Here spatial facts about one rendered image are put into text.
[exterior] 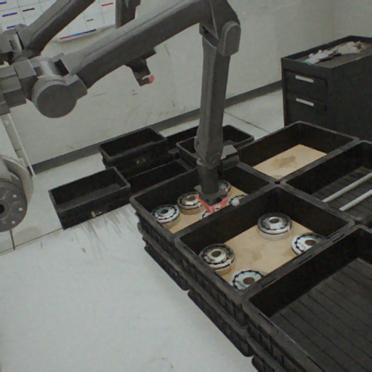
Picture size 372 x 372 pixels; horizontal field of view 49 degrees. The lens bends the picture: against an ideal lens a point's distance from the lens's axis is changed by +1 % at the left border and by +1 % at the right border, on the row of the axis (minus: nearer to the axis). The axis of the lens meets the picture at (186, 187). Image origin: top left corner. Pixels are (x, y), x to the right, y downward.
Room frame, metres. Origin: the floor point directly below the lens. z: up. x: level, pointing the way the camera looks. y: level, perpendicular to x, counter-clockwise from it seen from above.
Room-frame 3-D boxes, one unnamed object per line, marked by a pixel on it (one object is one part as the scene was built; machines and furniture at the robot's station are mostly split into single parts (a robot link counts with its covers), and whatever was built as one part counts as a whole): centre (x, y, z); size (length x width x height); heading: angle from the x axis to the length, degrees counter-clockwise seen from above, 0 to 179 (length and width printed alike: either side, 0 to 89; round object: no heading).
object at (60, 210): (1.96, 0.53, 0.37); 0.40 x 0.30 x 0.45; 111
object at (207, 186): (1.08, -0.07, 0.98); 0.10 x 0.07 x 0.07; 23
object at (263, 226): (0.99, -0.24, 0.86); 0.10 x 0.10 x 0.01
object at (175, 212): (1.16, 0.09, 0.86); 0.10 x 0.10 x 0.01
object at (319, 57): (2.57, -0.99, 0.88); 0.25 x 0.19 x 0.03; 111
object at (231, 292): (0.87, -0.18, 0.92); 0.40 x 0.30 x 0.02; 117
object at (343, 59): (2.54, -1.12, 0.45); 0.60 x 0.45 x 0.90; 111
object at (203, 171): (1.08, -0.08, 1.04); 0.07 x 0.06 x 0.07; 111
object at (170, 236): (1.14, -0.04, 0.92); 0.40 x 0.30 x 0.02; 117
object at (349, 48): (2.63, -1.22, 0.88); 0.29 x 0.22 x 0.03; 111
